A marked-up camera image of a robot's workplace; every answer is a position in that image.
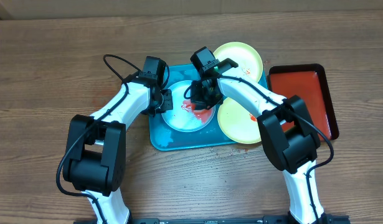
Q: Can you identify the yellow plate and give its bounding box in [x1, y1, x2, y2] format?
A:
[217, 98, 261, 144]
[214, 42, 263, 82]

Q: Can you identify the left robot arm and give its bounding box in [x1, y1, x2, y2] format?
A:
[56, 56, 173, 223]

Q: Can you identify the red black tray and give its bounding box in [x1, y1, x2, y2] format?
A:
[267, 63, 339, 140]

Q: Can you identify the teal plastic tray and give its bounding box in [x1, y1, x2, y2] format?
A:
[148, 63, 269, 152]

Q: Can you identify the red sponge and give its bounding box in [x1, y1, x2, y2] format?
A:
[181, 100, 215, 124]

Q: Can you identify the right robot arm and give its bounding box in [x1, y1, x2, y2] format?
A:
[184, 47, 324, 223]

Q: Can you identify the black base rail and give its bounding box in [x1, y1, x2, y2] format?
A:
[73, 214, 351, 224]

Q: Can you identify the light blue plate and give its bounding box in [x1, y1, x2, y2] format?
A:
[162, 80, 214, 133]

